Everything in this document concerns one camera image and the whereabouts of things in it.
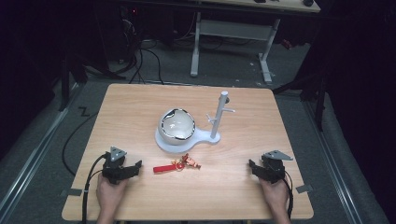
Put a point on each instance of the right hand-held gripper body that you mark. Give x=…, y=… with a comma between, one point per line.
x=274, y=169

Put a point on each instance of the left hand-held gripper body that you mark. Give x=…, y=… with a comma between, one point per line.
x=113, y=169

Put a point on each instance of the person's left hand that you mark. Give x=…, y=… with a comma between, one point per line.
x=109, y=194

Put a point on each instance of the person's right hand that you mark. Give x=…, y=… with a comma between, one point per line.
x=275, y=196

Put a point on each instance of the grey tape piece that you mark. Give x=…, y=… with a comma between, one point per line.
x=304, y=188
x=74, y=192

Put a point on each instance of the white bowl with dark rim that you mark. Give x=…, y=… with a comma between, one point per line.
x=176, y=127

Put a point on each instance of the white hook stand with base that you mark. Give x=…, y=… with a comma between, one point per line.
x=215, y=124

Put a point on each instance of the black metal stand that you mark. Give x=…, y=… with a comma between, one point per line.
x=64, y=88
x=320, y=107

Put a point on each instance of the white-legged wooden desk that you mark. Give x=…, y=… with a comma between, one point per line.
x=236, y=29

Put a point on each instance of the black computer mouse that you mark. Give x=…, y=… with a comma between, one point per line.
x=308, y=2

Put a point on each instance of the metal floor rail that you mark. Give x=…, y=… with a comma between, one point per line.
x=31, y=161
x=336, y=174

